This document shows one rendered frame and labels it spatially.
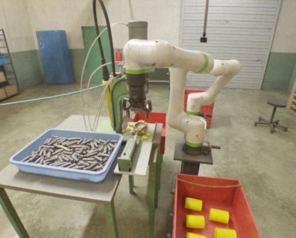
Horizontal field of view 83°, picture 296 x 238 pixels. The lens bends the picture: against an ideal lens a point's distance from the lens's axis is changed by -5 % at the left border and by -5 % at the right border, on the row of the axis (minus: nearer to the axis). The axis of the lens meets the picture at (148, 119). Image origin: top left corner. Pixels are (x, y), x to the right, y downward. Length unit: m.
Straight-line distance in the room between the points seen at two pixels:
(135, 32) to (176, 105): 0.52
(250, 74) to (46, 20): 7.67
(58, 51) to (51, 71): 0.85
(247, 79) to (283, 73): 1.24
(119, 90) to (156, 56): 0.62
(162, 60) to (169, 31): 5.89
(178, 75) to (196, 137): 0.41
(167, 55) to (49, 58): 7.06
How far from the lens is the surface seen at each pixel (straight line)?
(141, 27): 1.13
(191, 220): 1.19
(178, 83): 1.15
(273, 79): 7.58
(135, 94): 0.81
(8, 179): 1.26
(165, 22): 6.59
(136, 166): 1.01
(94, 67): 7.25
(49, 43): 7.52
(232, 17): 6.78
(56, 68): 7.53
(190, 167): 1.35
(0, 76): 6.70
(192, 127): 1.16
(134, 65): 0.77
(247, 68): 7.06
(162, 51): 0.68
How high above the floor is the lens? 1.65
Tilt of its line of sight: 25 degrees down
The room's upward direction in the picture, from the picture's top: straight up
